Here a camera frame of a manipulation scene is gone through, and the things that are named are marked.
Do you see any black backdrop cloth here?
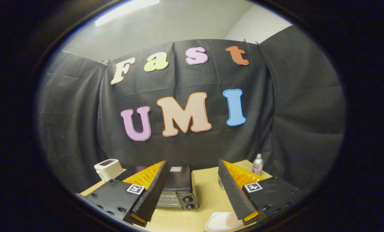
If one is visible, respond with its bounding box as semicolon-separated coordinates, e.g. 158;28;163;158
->
37;25;346;194

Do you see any clear plastic bottle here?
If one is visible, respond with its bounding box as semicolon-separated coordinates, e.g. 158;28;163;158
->
251;153;264;176

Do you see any black toaster oven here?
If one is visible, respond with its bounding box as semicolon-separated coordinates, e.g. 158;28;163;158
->
115;165;199;210

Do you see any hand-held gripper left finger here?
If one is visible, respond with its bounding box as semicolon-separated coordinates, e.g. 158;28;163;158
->
76;160;171;228

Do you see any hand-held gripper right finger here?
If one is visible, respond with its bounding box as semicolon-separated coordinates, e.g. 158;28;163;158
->
218;159;300;226

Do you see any white plate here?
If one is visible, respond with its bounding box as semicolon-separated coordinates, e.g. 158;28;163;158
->
205;211;244;232

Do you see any white pop-up toaster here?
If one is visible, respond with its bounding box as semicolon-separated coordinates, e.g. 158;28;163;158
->
94;159;124;182

